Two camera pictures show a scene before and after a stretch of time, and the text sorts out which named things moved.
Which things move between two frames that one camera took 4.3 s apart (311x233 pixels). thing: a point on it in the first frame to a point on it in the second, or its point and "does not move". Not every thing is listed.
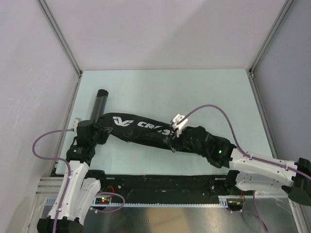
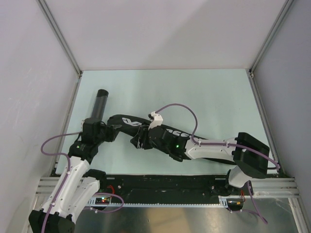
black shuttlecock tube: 98,107 does not move
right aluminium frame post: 284,10 does not move
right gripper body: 182,141 to 147,143
